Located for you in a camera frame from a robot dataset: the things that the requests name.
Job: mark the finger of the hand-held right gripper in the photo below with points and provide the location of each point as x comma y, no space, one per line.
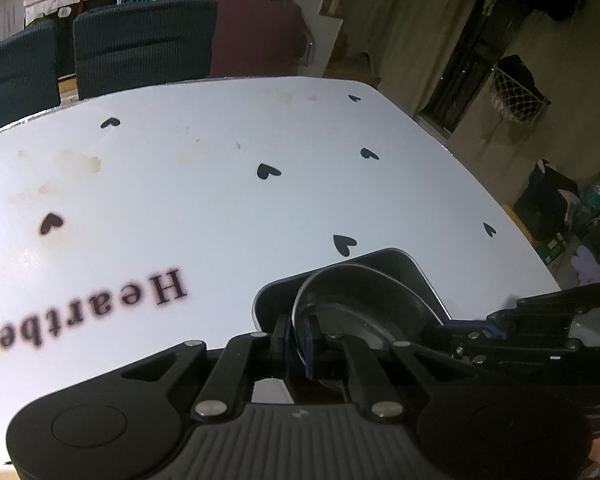
520,340

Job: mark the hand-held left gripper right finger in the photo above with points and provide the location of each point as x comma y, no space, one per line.
310,347

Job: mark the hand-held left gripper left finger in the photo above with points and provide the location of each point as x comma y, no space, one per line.
281,355

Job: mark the round steel bowl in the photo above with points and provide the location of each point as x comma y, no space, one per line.
360,300

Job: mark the purple plush toy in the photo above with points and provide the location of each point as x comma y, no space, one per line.
595,265

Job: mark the black bag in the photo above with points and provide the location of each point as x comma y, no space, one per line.
545,200

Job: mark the teal water bottle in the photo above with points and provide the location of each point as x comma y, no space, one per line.
592,200

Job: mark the white heart-print table cover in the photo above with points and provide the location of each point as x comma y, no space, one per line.
205,185

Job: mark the netted basket with dark cloth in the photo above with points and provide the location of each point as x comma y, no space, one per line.
517,90

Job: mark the beige curtain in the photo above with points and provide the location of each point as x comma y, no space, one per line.
420,45

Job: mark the maroon chair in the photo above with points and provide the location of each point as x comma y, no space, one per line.
260,35

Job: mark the dark blue chair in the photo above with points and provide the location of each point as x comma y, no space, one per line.
15,80
140,45

